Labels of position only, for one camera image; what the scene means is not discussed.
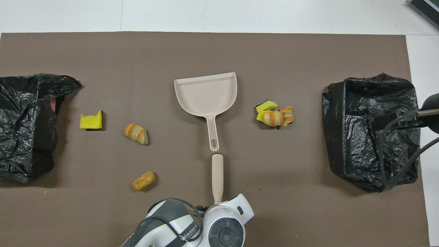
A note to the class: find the beige plastic dustpan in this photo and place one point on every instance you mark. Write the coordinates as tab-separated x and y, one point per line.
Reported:
205	96

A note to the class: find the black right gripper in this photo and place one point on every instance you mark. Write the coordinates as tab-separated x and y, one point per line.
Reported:
432	103

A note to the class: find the brown oval bread roll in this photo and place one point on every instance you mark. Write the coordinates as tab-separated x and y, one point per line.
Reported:
143	181

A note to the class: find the striped croissant piece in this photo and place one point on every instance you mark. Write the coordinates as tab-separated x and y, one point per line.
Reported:
135	133
288	116
273	118

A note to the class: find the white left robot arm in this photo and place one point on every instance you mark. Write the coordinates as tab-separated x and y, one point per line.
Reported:
226	223

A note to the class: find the plain yellow sponge piece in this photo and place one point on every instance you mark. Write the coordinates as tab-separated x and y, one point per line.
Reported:
91	121

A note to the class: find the yellow green sponge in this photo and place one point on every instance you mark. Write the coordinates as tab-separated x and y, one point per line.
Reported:
265	105

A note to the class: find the dark ribbed panel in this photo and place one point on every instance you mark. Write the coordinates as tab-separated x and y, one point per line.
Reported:
428	8

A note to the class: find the brown table mat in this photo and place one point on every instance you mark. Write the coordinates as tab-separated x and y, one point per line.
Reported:
240	51

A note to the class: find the beige hand brush black bristles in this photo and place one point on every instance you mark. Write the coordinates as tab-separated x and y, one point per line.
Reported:
217	175

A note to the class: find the black bag lined pink bin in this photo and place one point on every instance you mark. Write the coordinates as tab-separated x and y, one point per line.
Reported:
24	130

